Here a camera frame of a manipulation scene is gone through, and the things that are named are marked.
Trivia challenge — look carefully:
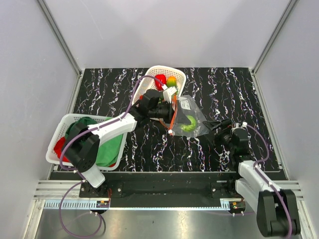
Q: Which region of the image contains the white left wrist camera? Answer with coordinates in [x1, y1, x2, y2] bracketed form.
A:
[162, 85, 177, 103]

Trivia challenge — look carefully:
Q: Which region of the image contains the aluminium rail frame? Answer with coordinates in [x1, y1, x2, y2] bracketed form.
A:
[23, 179, 311, 239]

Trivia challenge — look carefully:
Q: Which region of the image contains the dark green cloth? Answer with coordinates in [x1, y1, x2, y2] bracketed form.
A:
[64, 117, 97, 139]

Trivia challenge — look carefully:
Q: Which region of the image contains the left aluminium corner post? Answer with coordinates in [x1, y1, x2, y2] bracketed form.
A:
[36, 0, 83, 77]

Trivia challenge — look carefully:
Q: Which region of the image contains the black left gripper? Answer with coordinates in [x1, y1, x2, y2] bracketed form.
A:
[149, 100, 190, 124]

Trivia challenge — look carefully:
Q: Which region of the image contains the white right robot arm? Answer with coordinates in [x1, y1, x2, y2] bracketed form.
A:
[203, 119, 301, 239]

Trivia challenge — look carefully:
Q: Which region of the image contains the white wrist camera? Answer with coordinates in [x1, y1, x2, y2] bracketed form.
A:
[162, 85, 177, 103]
[231, 121, 248, 133]

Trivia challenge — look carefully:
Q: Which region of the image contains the red cloth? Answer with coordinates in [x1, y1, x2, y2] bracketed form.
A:
[53, 137, 66, 158]

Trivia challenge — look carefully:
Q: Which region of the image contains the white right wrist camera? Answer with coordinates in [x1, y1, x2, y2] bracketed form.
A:
[231, 121, 248, 133]

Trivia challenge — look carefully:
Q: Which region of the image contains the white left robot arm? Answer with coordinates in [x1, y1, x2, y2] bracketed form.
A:
[61, 86, 177, 197]

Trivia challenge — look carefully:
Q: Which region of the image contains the red fake pepper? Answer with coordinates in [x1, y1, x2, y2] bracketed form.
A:
[154, 74, 166, 91]

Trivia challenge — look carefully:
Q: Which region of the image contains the clear zip top bag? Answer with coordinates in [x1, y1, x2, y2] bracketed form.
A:
[160, 95, 209, 138]

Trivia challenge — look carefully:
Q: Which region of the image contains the orange fake mango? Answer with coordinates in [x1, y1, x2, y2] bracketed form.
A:
[166, 76, 177, 87]

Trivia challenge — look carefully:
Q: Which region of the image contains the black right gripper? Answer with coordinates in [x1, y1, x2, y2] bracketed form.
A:
[202, 118, 236, 153]

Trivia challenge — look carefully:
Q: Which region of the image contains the aluminium corner post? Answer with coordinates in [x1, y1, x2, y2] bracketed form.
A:
[36, 0, 83, 77]
[252, 0, 299, 74]

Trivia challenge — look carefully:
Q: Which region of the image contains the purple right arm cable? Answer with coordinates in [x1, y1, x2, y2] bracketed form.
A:
[245, 124, 294, 239]

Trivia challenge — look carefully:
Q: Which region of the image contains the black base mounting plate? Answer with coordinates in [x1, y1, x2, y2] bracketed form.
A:
[79, 172, 244, 209]

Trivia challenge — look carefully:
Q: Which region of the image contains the white perforated plastic basket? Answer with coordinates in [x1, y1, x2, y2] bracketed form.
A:
[127, 65, 186, 123]

